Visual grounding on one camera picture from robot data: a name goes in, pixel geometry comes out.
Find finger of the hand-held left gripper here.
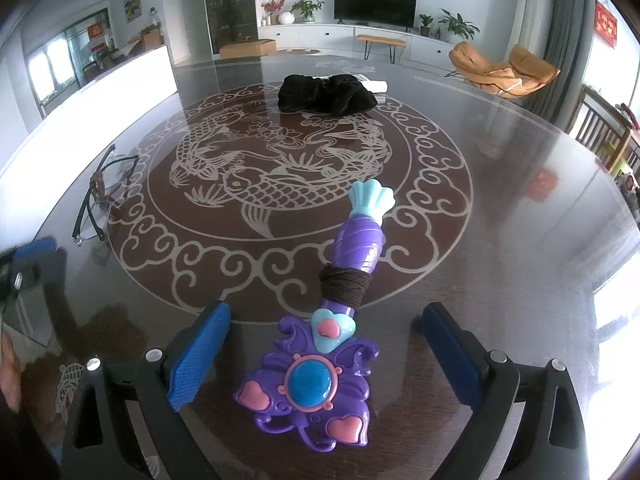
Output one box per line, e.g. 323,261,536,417
0,236,67,306

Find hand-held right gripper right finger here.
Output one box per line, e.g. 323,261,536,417
421,302,591,480

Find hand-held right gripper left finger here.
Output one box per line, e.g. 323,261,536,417
61,300,232,480

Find black frame eyeglasses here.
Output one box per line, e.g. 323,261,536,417
74,144,141,247

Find purple toy wand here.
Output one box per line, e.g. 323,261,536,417
232,179,396,453

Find dark patterned desktop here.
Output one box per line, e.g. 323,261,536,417
0,55,640,480

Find person's left hand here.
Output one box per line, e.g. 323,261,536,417
0,332,23,411

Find wooden chair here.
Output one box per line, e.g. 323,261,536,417
575,85,636,171

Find orange lounge chair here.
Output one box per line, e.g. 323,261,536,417
448,41,561,99

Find black cloth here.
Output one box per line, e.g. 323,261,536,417
277,73,379,115

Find cardboard box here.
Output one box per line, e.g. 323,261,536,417
219,38,276,59

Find dark display cabinet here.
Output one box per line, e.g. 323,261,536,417
202,0,257,56

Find wooden bench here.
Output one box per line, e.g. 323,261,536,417
356,34,407,63

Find large leafy potted plant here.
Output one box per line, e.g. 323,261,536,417
439,8,480,41

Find grey curtain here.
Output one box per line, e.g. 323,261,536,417
542,0,598,131

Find white television cabinet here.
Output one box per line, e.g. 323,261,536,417
257,22,458,66

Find red flower plant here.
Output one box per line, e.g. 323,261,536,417
261,0,288,26

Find white curtain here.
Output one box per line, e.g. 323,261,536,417
515,0,556,61

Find flat screen television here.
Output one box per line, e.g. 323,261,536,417
334,0,418,28

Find bushy green potted plant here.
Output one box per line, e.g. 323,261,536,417
290,0,325,23

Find brown hair tie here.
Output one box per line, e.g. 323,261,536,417
319,266,375,311

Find red wall hanging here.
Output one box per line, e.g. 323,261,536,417
595,0,618,50

